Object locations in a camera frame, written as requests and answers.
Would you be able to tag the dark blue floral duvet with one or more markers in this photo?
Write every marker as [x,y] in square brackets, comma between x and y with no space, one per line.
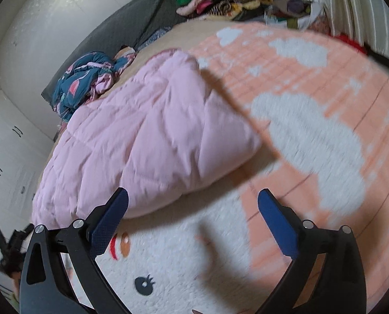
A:
[87,79]

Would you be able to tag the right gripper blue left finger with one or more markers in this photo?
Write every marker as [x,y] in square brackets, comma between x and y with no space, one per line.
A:
[46,287]

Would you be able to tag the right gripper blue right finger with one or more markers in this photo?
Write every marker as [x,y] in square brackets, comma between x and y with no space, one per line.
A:
[341,286]

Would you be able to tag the white wardrobe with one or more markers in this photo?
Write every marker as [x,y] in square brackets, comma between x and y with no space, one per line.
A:
[24,151]

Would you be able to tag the pink quilted jacket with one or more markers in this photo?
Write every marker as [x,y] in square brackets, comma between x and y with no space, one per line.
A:
[81,175]

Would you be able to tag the tan bed cover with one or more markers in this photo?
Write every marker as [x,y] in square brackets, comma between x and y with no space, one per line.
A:
[168,36]

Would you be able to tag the orange white fleece blanket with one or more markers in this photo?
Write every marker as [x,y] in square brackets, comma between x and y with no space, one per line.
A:
[322,111]

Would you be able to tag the grey headboard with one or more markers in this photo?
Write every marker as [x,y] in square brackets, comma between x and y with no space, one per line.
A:
[130,25]

